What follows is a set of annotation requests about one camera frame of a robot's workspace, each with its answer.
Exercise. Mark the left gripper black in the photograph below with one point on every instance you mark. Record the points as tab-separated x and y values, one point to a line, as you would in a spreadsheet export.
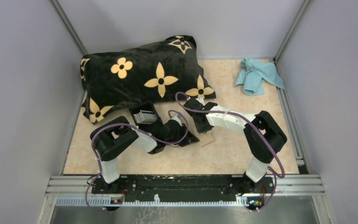
190	139

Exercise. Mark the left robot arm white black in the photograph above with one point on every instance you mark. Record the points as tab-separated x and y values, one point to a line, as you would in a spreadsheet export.
110	140

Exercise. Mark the aluminium frame rail front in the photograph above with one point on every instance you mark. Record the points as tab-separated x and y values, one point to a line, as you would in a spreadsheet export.
77	190

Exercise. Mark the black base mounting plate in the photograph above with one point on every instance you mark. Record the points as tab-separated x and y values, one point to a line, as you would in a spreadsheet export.
185	188

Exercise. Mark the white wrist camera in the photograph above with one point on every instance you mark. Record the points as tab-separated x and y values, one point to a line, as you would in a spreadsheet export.
177	119
201	101

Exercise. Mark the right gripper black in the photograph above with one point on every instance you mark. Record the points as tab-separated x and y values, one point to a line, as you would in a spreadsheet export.
201	129

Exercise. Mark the black card holder box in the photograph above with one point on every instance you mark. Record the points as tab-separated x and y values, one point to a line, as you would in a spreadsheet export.
147	107

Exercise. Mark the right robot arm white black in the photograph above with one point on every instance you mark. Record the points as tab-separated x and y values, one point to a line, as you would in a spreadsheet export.
264	136

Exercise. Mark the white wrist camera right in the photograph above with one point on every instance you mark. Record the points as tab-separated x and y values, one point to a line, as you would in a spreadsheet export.
201	101

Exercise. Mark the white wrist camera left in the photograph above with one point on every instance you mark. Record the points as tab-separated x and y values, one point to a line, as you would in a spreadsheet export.
177	119

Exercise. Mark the light blue towel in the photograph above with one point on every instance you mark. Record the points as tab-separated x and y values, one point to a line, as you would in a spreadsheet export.
254	73

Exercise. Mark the stack of cards in holder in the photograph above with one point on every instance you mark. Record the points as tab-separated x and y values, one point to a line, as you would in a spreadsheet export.
145	118

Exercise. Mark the black pillow with cream flowers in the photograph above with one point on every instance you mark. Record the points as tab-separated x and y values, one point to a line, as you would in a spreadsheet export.
152	72

